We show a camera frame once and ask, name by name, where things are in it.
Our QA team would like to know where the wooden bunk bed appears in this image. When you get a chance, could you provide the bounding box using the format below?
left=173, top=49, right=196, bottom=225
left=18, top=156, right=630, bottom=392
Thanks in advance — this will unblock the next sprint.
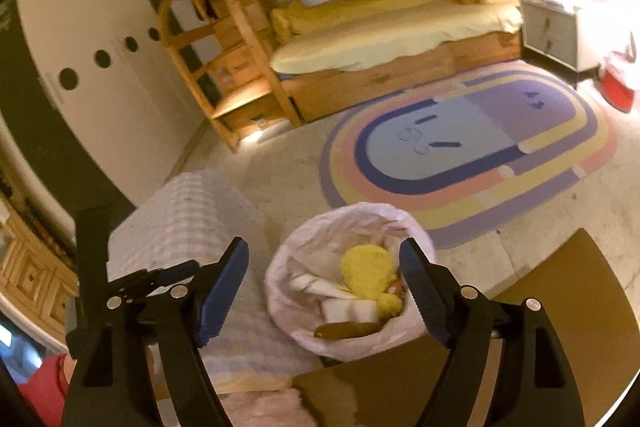
left=187, top=0, right=547, bottom=124

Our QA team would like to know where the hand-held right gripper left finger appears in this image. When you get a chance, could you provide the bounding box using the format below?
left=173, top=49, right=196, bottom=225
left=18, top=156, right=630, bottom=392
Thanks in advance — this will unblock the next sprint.
left=61, top=237, right=250, bottom=427

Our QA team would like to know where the wooden dresser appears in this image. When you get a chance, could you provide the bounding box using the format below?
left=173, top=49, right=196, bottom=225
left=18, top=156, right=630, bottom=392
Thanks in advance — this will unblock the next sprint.
left=0, top=192, right=81, bottom=344

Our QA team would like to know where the yellow paper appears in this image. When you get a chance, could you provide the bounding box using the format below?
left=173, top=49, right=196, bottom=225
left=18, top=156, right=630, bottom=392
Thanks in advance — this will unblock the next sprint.
left=340, top=244, right=404, bottom=321

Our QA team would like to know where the white crumpled paper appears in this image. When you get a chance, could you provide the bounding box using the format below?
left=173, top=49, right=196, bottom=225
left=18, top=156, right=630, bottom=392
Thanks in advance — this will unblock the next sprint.
left=292, top=273, right=382, bottom=324

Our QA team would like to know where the yellow blanket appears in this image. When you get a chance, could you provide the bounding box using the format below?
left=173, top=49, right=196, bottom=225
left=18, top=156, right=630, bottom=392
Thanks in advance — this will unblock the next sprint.
left=271, top=0, right=476, bottom=38

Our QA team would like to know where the red cloth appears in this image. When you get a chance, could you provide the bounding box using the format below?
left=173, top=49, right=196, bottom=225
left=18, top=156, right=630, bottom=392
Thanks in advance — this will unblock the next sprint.
left=17, top=352, right=72, bottom=427

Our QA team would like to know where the red bin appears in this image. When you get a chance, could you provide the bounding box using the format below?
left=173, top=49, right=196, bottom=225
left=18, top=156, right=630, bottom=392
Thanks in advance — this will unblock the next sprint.
left=597, top=49, right=640, bottom=114

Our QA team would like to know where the oval pastel rug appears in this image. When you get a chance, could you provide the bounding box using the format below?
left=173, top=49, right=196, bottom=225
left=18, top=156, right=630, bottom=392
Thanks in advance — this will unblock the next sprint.
left=320, top=59, right=622, bottom=251

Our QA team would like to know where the pink fluffy cloth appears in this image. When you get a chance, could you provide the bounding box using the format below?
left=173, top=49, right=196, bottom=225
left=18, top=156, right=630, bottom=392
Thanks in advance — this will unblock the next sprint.
left=220, top=386, right=307, bottom=427

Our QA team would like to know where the white nightstand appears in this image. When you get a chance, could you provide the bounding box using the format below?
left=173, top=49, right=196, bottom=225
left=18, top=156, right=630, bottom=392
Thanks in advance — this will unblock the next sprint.
left=520, top=0, right=602, bottom=74

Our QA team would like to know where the brown wrapper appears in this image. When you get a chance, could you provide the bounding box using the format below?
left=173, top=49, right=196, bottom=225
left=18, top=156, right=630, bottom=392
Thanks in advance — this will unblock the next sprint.
left=313, top=320, right=382, bottom=343

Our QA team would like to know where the white checked cloth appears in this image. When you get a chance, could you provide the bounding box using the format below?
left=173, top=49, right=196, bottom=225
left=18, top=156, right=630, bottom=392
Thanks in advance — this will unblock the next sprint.
left=107, top=169, right=322, bottom=394

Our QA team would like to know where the white wardrobe with round holes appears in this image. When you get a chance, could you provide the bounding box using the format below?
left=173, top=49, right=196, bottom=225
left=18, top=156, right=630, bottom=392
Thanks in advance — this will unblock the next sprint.
left=12, top=0, right=212, bottom=208

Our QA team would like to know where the trash bin with plastic liner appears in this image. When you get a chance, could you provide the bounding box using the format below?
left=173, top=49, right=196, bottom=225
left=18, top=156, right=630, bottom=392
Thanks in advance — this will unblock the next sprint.
left=265, top=202, right=437, bottom=363

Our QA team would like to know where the wooden stair shelf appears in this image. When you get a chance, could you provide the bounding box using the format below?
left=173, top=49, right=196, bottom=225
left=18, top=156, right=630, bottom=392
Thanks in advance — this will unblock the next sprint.
left=157, top=0, right=304, bottom=152

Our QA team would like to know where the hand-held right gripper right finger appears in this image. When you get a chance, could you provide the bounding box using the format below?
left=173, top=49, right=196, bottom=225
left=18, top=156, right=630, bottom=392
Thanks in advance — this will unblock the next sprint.
left=399, top=237, right=586, bottom=427

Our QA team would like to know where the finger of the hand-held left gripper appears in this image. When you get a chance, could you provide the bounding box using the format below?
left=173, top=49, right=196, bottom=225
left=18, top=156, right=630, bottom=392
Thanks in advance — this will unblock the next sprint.
left=106, top=259, right=201, bottom=298
left=74, top=205, right=113, bottom=333

